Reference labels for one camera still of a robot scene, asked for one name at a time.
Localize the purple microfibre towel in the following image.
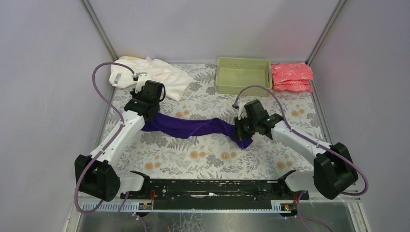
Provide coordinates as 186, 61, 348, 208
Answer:
142, 113, 253, 149

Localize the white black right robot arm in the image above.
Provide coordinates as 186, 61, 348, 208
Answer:
234, 100, 359, 200

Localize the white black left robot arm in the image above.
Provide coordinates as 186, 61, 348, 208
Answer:
74, 80, 165, 202

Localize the white crumpled towel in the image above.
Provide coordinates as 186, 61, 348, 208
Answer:
109, 57, 197, 101

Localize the green perforated plastic basket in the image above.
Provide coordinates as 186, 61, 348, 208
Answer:
215, 57, 273, 95

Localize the pink patterned plastic package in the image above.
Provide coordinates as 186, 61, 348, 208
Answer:
271, 62, 313, 92

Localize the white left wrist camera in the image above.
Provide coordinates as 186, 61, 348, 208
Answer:
132, 72, 151, 93

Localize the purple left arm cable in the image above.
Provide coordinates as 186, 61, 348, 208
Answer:
73, 62, 137, 215

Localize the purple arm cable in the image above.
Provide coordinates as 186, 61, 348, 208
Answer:
73, 62, 137, 215
232, 85, 369, 197

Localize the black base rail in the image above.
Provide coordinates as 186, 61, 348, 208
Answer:
120, 179, 309, 211

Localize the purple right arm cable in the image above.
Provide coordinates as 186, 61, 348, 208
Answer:
232, 85, 369, 197

